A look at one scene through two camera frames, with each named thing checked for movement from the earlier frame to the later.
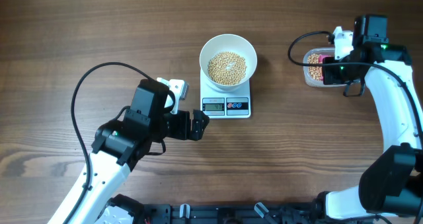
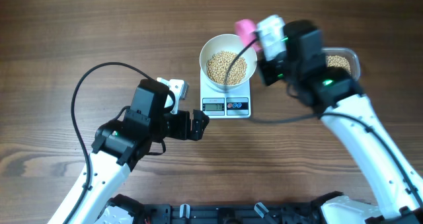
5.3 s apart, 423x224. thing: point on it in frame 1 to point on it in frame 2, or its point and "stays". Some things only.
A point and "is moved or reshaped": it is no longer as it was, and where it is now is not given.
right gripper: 330,75 to 267,78
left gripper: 183,132 stays
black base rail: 259,213 stays
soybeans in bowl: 227,68 stays
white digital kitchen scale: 236,104 stays
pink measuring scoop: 321,57 is moved or reshaped
